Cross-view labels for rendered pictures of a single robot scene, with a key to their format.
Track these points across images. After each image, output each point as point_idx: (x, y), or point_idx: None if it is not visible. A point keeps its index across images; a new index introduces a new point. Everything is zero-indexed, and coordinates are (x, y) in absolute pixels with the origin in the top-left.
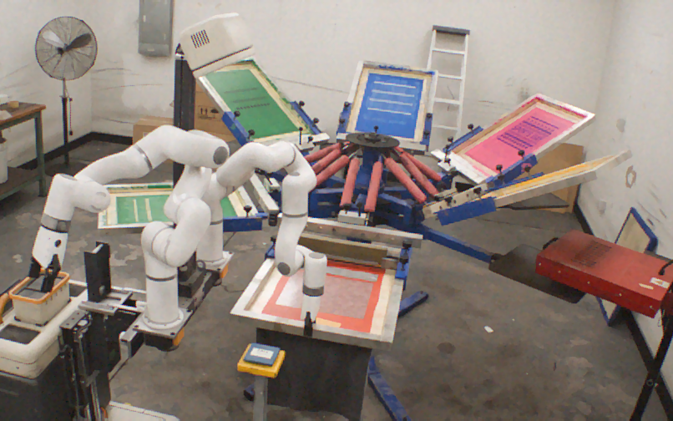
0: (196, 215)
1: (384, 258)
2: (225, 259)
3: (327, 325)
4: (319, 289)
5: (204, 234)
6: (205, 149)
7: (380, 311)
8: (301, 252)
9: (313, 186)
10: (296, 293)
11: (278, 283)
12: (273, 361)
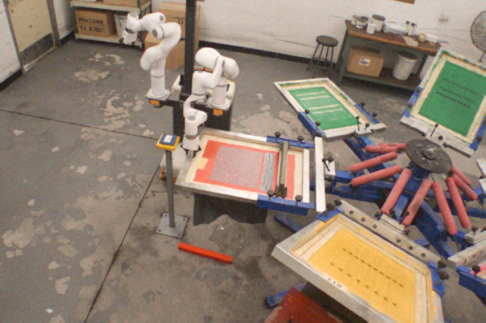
0: (146, 52)
1: (275, 186)
2: (216, 105)
3: (199, 164)
4: (185, 134)
5: (150, 63)
6: (149, 27)
7: (220, 188)
8: (195, 113)
9: (206, 85)
10: (233, 152)
11: (244, 146)
12: (161, 141)
